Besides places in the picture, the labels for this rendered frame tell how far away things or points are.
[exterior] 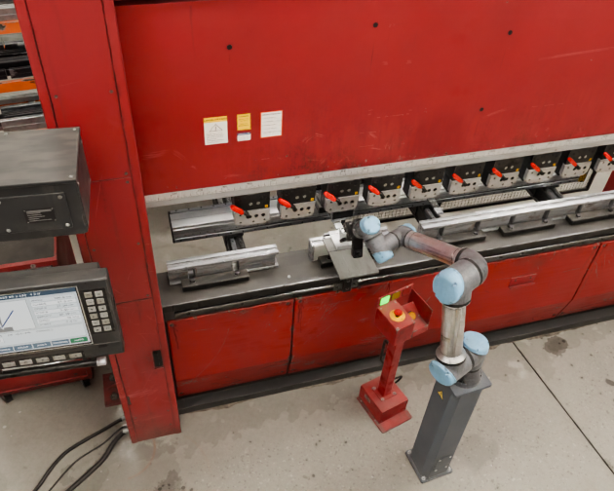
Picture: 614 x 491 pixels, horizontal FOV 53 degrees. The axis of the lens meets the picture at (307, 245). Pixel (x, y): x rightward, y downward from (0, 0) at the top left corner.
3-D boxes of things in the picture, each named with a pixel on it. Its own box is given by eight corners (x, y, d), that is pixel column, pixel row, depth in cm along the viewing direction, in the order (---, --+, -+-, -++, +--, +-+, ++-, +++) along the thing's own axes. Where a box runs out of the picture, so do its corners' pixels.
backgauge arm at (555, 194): (556, 225, 344) (563, 206, 334) (498, 159, 388) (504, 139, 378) (567, 223, 346) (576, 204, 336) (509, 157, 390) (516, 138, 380)
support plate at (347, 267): (340, 280, 269) (340, 279, 269) (322, 240, 287) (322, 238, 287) (378, 273, 274) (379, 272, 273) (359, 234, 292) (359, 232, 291)
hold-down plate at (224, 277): (182, 292, 275) (182, 287, 273) (180, 283, 278) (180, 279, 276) (249, 281, 282) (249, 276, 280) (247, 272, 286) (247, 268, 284)
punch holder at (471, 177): (448, 195, 287) (456, 166, 276) (441, 184, 293) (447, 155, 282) (477, 191, 291) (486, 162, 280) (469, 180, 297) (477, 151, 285)
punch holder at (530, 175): (523, 184, 297) (534, 155, 286) (515, 173, 303) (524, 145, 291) (551, 179, 301) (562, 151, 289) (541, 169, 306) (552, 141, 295)
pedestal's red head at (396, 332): (393, 347, 286) (399, 321, 274) (372, 322, 296) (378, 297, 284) (427, 330, 294) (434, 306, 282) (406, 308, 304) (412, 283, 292)
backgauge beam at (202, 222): (173, 245, 295) (171, 228, 288) (170, 226, 305) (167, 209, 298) (584, 182, 351) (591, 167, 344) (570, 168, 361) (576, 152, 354)
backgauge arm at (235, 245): (235, 280, 300) (234, 259, 291) (211, 198, 344) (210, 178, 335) (250, 277, 302) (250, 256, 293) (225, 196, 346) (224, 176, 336)
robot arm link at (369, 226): (369, 239, 244) (359, 219, 244) (361, 243, 255) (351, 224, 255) (386, 230, 246) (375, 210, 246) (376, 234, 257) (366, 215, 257)
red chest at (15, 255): (-3, 414, 323) (-72, 282, 254) (2, 339, 357) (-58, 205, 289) (97, 394, 335) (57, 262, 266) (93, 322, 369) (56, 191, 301)
